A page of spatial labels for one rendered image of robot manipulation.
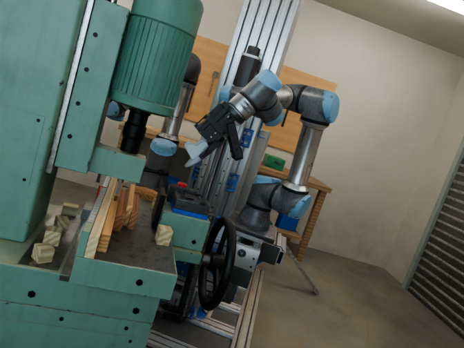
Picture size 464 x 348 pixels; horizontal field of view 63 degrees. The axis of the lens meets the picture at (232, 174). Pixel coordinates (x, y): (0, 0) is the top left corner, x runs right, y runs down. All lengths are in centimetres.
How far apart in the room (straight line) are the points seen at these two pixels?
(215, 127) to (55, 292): 57
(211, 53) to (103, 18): 335
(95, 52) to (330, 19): 384
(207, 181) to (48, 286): 101
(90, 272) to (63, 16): 56
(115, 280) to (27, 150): 38
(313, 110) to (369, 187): 345
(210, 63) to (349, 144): 188
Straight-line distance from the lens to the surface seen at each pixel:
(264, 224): 167
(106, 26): 101
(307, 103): 151
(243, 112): 107
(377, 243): 516
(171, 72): 100
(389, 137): 489
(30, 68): 99
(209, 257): 118
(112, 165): 105
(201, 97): 428
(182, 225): 104
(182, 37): 101
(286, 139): 442
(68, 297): 99
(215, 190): 177
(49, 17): 99
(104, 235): 84
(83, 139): 101
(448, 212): 459
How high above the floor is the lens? 126
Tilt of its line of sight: 9 degrees down
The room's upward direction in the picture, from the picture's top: 18 degrees clockwise
